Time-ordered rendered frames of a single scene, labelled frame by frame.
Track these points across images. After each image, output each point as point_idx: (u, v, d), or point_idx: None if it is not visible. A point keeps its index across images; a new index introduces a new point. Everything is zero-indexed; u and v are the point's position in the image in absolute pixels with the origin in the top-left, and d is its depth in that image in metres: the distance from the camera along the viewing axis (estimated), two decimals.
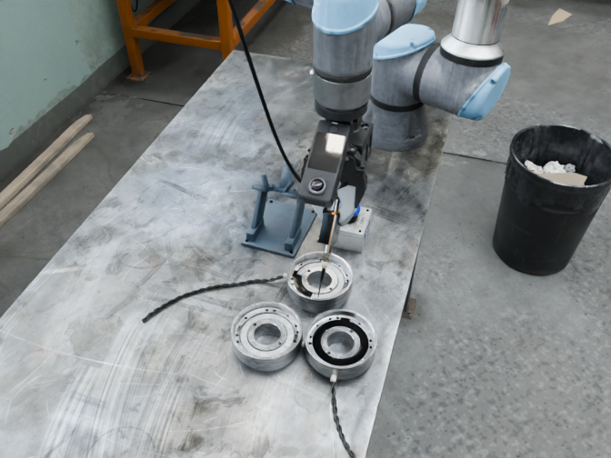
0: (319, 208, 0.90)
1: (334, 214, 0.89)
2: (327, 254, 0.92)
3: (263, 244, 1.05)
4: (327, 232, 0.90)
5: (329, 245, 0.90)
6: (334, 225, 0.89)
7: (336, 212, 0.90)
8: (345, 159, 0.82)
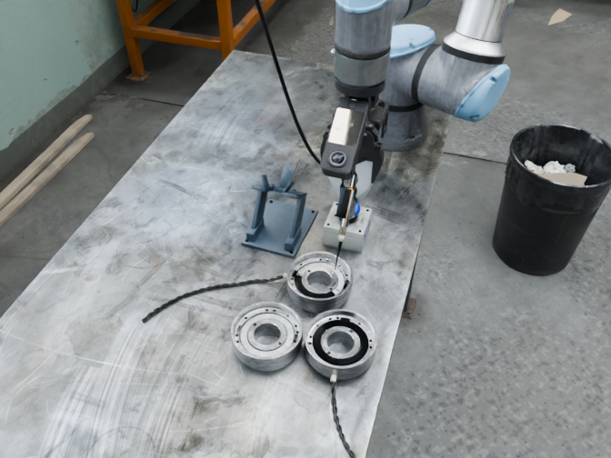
0: (336, 184, 0.94)
1: (351, 189, 0.93)
2: (345, 228, 0.96)
3: (263, 244, 1.05)
4: (345, 206, 0.94)
5: (346, 219, 0.94)
6: (351, 200, 0.93)
7: (353, 187, 0.95)
8: (364, 134, 0.86)
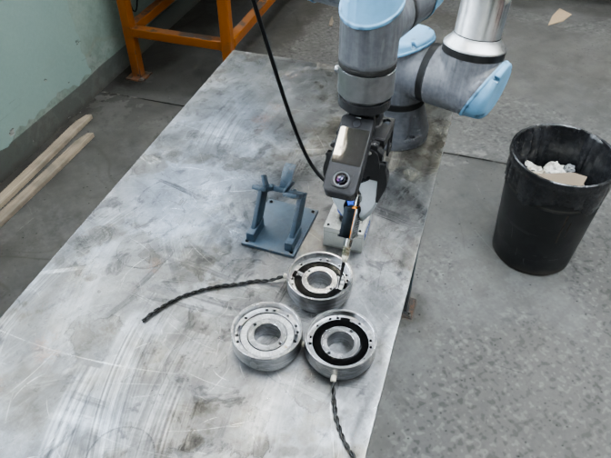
0: (340, 203, 0.91)
1: (355, 208, 0.90)
2: (347, 248, 0.93)
3: (263, 244, 1.05)
4: (348, 226, 0.91)
5: (350, 239, 0.91)
6: (355, 220, 0.90)
7: (356, 206, 0.91)
8: (368, 154, 0.83)
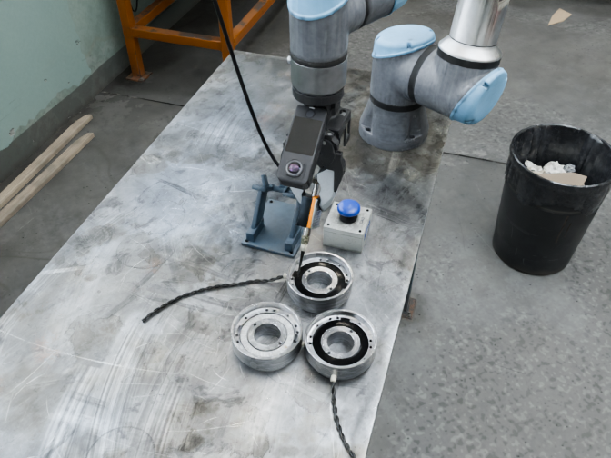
0: (298, 192, 0.93)
1: (315, 198, 0.92)
2: (306, 237, 0.94)
3: (263, 244, 1.05)
4: (305, 215, 0.92)
5: (310, 229, 0.92)
6: (315, 210, 0.92)
7: (316, 196, 0.93)
8: (323, 144, 0.84)
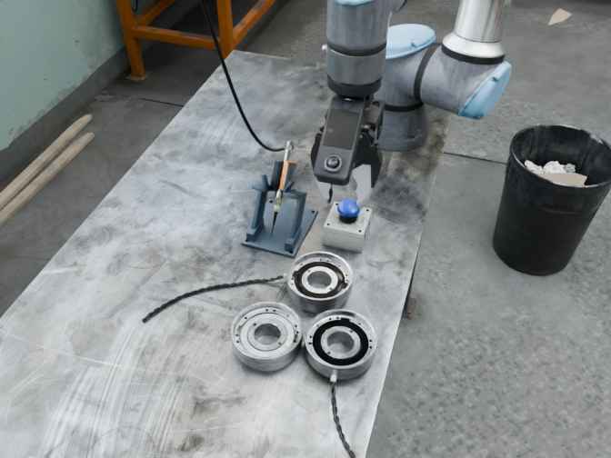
0: (325, 188, 0.88)
1: (286, 163, 1.01)
2: (279, 199, 1.03)
3: (263, 244, 1.05)
4: (278, 178, 1.01)
5: (283, 190, 1.01)
6: (286, 173, 1.01)
7: (288, 161, 1.02)
8: (359, 136, 0.80)
